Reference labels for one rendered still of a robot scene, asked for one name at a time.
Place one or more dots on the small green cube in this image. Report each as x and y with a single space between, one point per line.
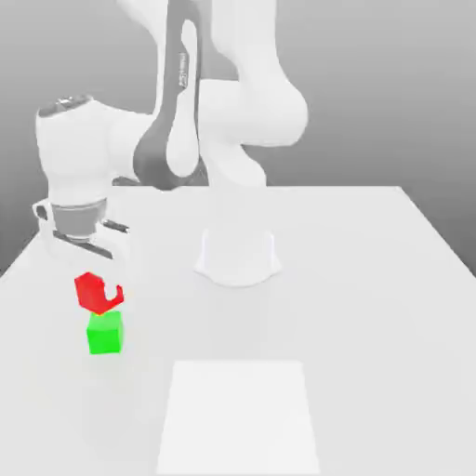
105 337

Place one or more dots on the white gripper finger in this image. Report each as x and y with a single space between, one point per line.
113 287

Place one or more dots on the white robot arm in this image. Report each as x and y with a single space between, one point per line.
260 111

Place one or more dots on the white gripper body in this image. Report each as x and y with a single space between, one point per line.
85 256

